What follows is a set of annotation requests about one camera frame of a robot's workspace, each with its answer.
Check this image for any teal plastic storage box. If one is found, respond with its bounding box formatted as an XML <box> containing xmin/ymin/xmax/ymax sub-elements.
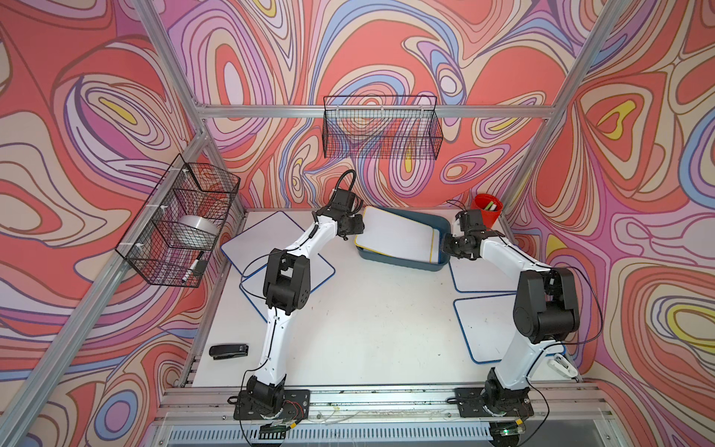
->
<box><xmin>354</xmin><ymin>207</ymin><xmax>452</xmax><ymax>272</ymax></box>

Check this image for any yellow-framed whiteboard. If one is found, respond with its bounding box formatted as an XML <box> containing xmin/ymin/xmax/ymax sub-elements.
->
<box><xmin>355</xmin><ymin>207</ymin><xmax>439</xmax><ymax>264</ymax></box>

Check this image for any blue whiteboard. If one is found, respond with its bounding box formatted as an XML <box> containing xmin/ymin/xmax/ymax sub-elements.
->
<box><xmin>221</xmin><ymin>212</ymin><xmax>305</xmax><ymax>278</ymax></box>
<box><xmin>239</xmin><ymin>255</ymin><xmax>335</xmax><ymax>322</ymax></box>
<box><xmin>449</xmin><ymin>257</ymin><xmax>518</xmax><ymax>294</ymax></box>
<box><xmin>451</xmin><ymin>292</ymin><xmax>566</xmax><ymax>365</ymax></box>

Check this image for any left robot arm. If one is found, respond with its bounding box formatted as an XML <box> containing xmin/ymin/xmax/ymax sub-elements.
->
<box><xmin>245</xmin><ymin>188</ymin><xmax>364</xmax><ymax>413</ymax></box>

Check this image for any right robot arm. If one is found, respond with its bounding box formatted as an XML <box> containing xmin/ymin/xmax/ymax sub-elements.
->
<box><xmin>441</xmin><ymin>210</ymin><xmax>580</xmax><ymax>415</ymax></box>

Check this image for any red plastic cup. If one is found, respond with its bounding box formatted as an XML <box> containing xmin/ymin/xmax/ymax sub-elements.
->
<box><xmin>472</xmin><ymin>194</ymin><xmax>503</xmax><ymax>228</ymax></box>

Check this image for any silver tape roll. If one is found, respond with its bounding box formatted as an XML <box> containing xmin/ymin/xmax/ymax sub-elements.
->
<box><xmin>176</xmin><ymin>215</ymin><xmax>219</xmax><ymax>249</ymax></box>

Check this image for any white clip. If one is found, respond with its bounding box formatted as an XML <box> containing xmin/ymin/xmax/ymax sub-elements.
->
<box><xmin>547</xmin><ymin>354</ymin><xmax>579</xmax><ymax>380</ymax></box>

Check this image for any back wire basket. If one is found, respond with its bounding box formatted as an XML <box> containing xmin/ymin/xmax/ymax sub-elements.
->
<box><xmin>322</xmin><ymin>93</ymin><xmax>443</xmax><ymax>160</ymax></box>

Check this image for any wire basket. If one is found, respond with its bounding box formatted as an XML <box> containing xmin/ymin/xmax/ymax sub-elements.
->
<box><xmin>322</xmin><ymin>93</ymin><xmax>443</xmax><ymax>160</ymax></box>
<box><xmin>115</xmin><ymin>155</ymin><xmax>240</xmax><ymax>289</ymax></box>

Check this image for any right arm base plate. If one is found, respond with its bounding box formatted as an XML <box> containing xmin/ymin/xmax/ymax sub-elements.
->
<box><xmin>447</xmin><ymin>387</ymin><xmax>534</xmax><ymax>419</ymax></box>

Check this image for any marker in wire basket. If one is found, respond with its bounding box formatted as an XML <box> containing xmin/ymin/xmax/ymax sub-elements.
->
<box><xmin>182</xmin><ymin>258</ymin><xmax>207</xmax><ymax>284</ymax></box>

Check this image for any left wire basket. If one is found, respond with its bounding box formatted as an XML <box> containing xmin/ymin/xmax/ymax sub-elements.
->
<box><xmin>115</xmin><ymin>155</ymin><xmax>240</xmax><ymax>289</ymax></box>

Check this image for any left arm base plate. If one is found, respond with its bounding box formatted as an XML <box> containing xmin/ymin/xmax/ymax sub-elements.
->
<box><xmin>227</xmin><ymin>389</ymin><xmax>311</xmax><ymax>422</ymax></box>

